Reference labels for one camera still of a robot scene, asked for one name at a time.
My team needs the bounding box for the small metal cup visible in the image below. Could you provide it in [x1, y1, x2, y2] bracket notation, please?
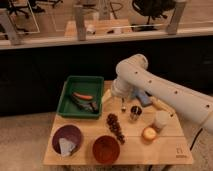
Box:
[130, 106, 142, 121]

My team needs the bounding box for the metal spoon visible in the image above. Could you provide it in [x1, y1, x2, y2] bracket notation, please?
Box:
[121, 98, 126, 113]

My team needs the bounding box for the black office chair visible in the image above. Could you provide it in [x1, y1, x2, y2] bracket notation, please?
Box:
[132, 0, 175, 25]

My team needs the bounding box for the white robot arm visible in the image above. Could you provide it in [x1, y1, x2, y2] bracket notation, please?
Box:
[102, 54, 213, 134]

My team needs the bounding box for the dark tool in tray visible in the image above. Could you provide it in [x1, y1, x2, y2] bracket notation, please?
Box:
[70, 96, 99, 113]

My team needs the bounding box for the green plastic tray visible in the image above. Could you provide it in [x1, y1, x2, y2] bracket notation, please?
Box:
[57, 76, 104, 119]

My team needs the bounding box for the grey folded cloth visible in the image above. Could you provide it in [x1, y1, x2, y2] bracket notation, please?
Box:
[59, 138, 76, 157]

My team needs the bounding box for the brown orange bowl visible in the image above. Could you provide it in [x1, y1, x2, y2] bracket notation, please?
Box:
[92, 135, 120, 165]

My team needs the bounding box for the wooden table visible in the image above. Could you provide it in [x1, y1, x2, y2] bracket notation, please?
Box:
[43, 79, 194, 166]

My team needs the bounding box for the orange carrot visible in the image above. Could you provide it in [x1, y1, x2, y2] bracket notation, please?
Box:
[73, 92, 93, 100]

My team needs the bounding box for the blue sponge block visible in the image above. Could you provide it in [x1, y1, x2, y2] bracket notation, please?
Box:
[131, 89, 152, 107]

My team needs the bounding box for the dark red grape bunch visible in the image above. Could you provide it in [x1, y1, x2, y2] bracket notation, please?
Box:
[107, 113, 125, 144]

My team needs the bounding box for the black power cable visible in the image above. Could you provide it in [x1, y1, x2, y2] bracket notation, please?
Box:
[189, 128, 204, 151]

